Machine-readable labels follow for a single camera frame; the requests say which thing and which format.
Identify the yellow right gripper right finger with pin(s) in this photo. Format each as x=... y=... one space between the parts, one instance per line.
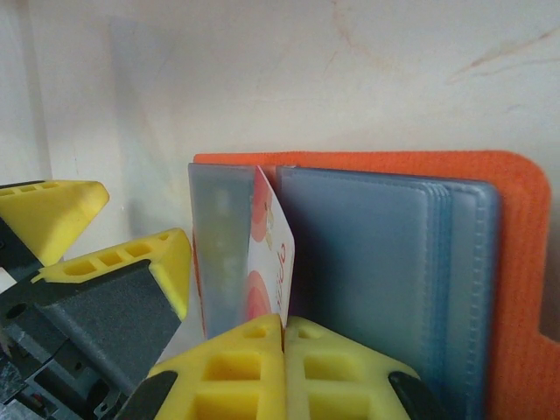
x=341 y=376

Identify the white red card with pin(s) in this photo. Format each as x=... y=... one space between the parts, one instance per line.
x=271 y=245

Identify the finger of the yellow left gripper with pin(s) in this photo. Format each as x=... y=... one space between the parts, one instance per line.
x=131 y=297
x=57 y=210

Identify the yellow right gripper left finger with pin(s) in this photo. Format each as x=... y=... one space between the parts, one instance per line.
x=236 y=376

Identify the orange card holder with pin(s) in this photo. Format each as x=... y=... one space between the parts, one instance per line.
x=372 y=262

